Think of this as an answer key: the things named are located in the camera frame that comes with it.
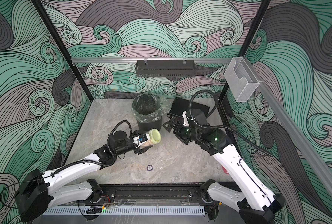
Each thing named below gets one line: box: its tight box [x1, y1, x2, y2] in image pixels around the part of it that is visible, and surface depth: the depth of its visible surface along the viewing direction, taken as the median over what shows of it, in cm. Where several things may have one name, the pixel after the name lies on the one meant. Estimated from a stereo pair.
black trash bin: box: [131, 93, 163, 131], surface depth 91 cm
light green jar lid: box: [148, 128, 162, 144], surface depth 73 cm
